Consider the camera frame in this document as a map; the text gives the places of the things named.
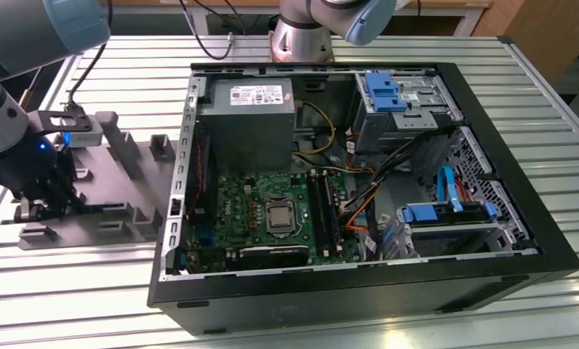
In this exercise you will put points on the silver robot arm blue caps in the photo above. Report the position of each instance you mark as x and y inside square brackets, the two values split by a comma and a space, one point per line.
[8, 43]

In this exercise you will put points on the black RAM slot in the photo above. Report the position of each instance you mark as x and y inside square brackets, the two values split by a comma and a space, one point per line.
[313, 211]

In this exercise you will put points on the grey parts rack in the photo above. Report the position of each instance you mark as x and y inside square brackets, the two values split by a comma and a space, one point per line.
[114, 181]

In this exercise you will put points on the blue expansion slot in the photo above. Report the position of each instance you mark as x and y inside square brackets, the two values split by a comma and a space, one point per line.
[204, 236]

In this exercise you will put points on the green motherboard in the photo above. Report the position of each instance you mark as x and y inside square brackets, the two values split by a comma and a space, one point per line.
[235, 189]

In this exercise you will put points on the grey power supply unit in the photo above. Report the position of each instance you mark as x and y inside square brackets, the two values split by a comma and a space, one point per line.
[246, 134]

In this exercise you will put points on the silver CPU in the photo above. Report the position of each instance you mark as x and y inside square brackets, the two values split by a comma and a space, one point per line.
[281, 217]

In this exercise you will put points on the black graphics card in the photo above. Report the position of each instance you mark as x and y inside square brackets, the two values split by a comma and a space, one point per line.
[270, 254]

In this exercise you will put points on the black open PC case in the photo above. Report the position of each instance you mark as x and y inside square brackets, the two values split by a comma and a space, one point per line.
[318, 301]

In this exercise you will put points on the metal drive cage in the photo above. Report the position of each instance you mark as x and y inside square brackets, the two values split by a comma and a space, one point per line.
[415, 120]

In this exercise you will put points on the hard disk in blue carrier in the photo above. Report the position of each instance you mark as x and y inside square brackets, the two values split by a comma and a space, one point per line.
[419, 214]

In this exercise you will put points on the metal disk bay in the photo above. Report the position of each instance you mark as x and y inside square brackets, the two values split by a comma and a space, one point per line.
[464, 228]

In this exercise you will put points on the white framed wooden desk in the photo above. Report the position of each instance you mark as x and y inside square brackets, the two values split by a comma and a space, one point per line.
[470, 22]

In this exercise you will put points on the wooden cabinet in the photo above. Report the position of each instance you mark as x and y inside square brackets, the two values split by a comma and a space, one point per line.
[546, 36]

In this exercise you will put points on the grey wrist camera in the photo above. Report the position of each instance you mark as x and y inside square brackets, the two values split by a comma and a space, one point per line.
[83, 140]

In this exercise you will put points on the blue drive bay bracket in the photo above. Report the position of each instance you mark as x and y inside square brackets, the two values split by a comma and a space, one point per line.
[381, 91]

